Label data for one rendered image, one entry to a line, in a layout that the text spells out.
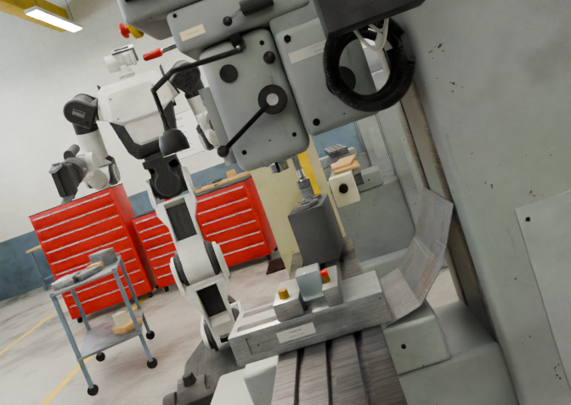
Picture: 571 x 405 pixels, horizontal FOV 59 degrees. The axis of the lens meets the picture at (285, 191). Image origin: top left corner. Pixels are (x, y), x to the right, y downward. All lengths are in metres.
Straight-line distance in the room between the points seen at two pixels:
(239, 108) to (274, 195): 1.88
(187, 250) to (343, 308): 0.99
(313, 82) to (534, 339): 0.77
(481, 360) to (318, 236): 0.62
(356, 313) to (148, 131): 1.21
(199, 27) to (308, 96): 0.30
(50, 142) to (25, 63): 1.66
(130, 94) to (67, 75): 9.49
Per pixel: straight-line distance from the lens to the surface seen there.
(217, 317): 2.14
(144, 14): 1.30
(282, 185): 3.09
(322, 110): 1.22
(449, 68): 1.15
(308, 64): 1.23
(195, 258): 1.96
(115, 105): 2.04
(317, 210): 1.64
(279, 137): 1.24
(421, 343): 1.31
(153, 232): 6.37
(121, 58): 2.12
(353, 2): 1.00
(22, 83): 11.94
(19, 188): 12.10
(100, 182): 2.09
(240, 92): 1.25
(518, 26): 1.21
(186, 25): 1.28
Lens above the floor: 1.38
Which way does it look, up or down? 6 degrees down
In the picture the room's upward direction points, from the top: 20 degrees counter-clockwise
